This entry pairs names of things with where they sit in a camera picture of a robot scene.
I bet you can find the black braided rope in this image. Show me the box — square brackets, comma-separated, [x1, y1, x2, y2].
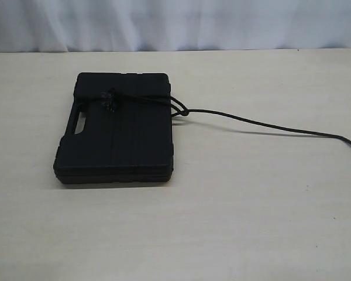
[99, 87, 351, 156]

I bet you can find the black plastic tool case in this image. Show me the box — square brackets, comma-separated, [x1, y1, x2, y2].
[53, 73, 174, 184]

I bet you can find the white curtain backdrop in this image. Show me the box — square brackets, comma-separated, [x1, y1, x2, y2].
[0, 1, 351, 52]

